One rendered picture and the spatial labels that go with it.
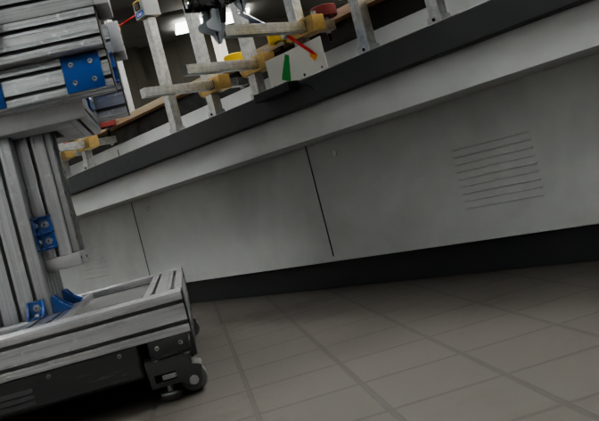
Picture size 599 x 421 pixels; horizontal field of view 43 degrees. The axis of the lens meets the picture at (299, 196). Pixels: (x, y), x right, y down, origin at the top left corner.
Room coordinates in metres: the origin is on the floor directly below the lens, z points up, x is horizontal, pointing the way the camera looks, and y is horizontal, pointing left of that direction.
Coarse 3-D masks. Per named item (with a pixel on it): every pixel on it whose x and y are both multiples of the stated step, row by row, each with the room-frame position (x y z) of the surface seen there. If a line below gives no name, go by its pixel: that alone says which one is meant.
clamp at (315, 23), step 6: (306, 18) 2.26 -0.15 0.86; (312, 18) 2.25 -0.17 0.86; (318, 18) 2.26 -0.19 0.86; (306, 24) 2.27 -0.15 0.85; (312, 24) 2.25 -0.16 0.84; (318, 24) 2.26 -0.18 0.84; (324, 24) 2.28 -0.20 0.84; (312, 30) 2.25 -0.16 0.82; (318, 30) 2.26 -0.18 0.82; (294, 36) 2.31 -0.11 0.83; (300, 36) 2.29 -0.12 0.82; (306, 36) 2.29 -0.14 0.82; (312, 36) 2.32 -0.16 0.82; (288, 42) 2.35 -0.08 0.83
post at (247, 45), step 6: (234, 6) 2.50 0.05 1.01; (234, 12) 2.50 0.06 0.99; (246, 12) 2.51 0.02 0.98; (234, 18) 2.51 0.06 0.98; (240, 18) 2.49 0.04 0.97; (234, 24) 2.51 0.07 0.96; (240, 42) 2.51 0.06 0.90; (246, 42) 2.49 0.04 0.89; (252, 42) 2.51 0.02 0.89; (246, 48) 2.49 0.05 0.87; (252, 48) 2.50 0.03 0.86; (246, 54) 2.50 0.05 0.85; (252, 54) 2.50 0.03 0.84; (252, 78) 2.50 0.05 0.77; (258, 78) 2.50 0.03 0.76; (252, 84) 2.50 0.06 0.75; (258, 84) 2.49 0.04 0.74; (264, 84) 2.51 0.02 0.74; (252, 90) 2.51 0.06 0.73; (258, 90) 2.49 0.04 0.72
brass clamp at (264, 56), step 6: (258, 54) 2.44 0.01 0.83; (264, 54) 2.43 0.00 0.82; (270, 54) 2.45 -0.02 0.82; (258, 60) 2.45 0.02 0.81; (264, 60) 2.43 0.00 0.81; (258, 66) 2.45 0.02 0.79; (264, 66) 2.43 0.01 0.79; (240, 72) 2.53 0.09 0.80; (246, 72) 2.50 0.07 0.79; (252, 72) 2.48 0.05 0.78; (258, 72) 2.50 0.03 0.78
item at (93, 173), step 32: (512, 0) 1.76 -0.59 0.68; (544, 0) 1.70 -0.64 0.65; (576, 0) 1.65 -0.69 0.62; (416, 32) 1.97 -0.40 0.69; (448, 32) 1.90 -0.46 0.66; (480, 32) 1.83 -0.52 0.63; (352, 64) 2.14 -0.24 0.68; (384, 64) 2.06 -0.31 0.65; (416, 64) 2.01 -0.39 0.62; (288, 96) 2.36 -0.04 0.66; (320, 96) 2.26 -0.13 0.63; (192, 128) 2.75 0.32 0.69; (224, 128) 2.62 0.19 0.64; (128, 160) 3.11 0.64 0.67; (160, 160) 2.94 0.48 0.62
